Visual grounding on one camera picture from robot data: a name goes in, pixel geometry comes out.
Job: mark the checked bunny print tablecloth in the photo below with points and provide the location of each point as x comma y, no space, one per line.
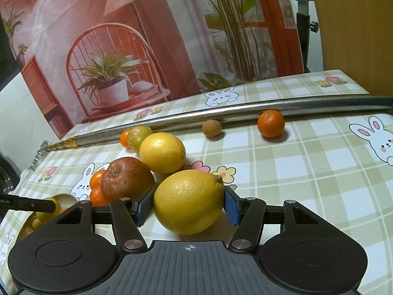
307,175

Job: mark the black metal stand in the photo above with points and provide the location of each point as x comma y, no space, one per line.
304,21

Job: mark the yellow-green round fruit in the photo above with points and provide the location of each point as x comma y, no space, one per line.
44,217

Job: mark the steel pole with gold end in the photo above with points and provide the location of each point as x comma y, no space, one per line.
245,108

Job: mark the printed room scene backdrop cloth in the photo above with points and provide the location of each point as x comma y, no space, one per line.
169,52

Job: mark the green-brown plum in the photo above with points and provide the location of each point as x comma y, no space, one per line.
138,136

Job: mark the wooden board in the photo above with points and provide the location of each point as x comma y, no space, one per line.
353,21

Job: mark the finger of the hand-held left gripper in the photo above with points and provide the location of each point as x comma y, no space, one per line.
30,204

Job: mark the white bowl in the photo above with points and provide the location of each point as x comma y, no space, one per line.
68,200

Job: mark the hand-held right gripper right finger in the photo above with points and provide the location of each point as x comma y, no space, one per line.
231,207

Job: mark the red apple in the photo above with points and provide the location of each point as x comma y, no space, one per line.
126,179

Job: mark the dark window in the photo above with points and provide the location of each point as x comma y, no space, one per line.
4,55

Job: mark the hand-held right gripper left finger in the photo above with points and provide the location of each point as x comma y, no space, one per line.
143,209

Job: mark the large yellow lemon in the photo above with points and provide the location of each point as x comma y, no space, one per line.
187,202

